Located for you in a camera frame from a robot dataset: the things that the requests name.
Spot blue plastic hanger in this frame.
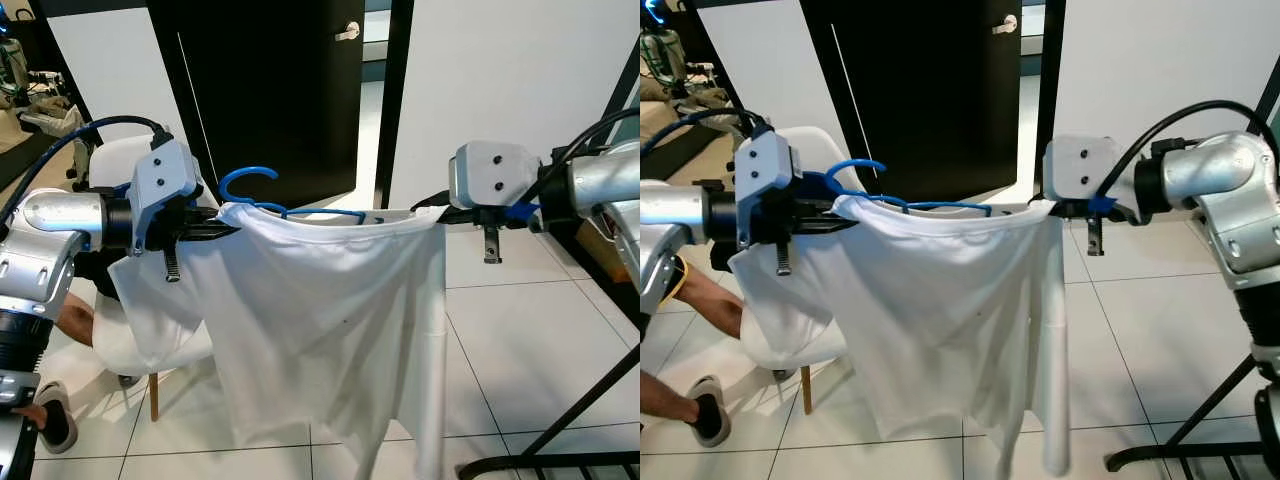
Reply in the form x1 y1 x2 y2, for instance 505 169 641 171
825 158 993 216
218 166 366 223

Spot white shirt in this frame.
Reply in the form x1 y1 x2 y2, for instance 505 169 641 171
728 195 1073 478
107 200 448 480

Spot blue plastic basin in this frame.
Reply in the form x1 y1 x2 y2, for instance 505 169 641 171
795 168 843 201

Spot white chair wooden legs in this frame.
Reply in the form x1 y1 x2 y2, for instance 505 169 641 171
745 125 851 416
90 135 216 423

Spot person in pink shirt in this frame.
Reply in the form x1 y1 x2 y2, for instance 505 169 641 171
0 295 96 456
640 255 746 448

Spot black door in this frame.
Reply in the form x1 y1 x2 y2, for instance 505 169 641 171
800 0 1026 206
148 0 366 211

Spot black clothes rack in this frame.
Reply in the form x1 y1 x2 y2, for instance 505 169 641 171
1105 355 1280 480
455 345 641 480

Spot grey black legged robot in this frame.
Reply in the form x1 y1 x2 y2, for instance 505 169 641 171
0 0 33 106
640 0 701 111

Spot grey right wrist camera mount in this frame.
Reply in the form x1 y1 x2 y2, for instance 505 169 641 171
1042 135 1123 204
448 142 543 211

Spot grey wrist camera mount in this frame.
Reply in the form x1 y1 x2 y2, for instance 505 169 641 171
130 140 201 256
1042 135 1123 204
448 142 543 211
733 130 801 251

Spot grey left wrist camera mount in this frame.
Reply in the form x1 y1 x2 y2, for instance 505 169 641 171
733 130 801 251
130 140 201 256

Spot black door frame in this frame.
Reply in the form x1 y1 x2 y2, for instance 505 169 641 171
1035 0 1069 141
375 0 417 211

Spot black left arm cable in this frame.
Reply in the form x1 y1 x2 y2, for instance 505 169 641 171
640 105 776 161
0 115 169 216

